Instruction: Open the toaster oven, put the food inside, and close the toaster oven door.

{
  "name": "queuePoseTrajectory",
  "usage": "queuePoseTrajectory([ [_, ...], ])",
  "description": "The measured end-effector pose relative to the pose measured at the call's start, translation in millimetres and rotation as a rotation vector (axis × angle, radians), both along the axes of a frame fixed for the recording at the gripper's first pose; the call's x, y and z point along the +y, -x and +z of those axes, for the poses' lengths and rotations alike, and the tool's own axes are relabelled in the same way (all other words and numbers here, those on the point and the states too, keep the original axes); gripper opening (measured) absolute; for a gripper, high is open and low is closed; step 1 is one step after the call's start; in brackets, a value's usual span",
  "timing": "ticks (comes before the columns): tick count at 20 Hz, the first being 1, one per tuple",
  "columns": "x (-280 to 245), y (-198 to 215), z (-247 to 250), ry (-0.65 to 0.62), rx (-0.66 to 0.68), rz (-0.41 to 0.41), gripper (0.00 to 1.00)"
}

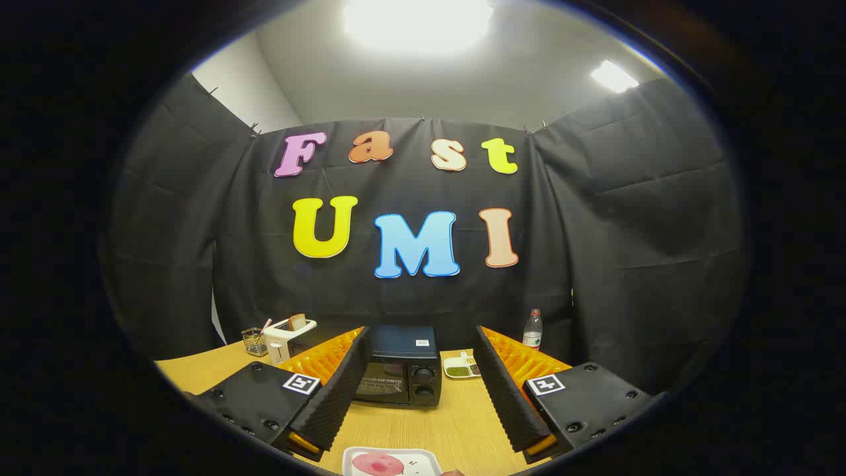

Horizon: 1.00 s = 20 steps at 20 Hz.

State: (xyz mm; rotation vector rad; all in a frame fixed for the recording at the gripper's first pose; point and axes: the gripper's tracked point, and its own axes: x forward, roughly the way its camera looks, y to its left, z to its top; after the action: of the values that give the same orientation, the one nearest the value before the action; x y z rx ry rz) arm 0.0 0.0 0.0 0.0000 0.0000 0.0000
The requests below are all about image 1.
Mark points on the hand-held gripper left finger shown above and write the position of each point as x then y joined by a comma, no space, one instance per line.
337,396

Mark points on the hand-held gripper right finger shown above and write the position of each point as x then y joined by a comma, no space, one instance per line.
505,396

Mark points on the black toaster oven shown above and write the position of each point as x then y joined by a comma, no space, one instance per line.
403,370

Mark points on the pink ham slice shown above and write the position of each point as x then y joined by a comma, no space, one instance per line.
377,465

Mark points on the white square plate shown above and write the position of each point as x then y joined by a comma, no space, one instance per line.
423,459

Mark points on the white pop-up toaster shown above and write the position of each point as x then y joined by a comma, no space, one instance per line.
281,340

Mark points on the white divided dish with beans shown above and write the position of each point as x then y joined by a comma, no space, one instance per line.
459,367

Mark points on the clear plastic water bottle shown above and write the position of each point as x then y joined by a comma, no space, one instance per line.
533,334

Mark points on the brown bread slice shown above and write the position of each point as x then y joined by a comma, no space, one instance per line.
297,322

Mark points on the black backdrop cloth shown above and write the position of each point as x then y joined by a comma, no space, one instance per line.
595,231

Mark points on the small ceiling light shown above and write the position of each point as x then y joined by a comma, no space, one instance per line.
615,76

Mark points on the large ceiling light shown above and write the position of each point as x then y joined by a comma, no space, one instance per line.
416,20

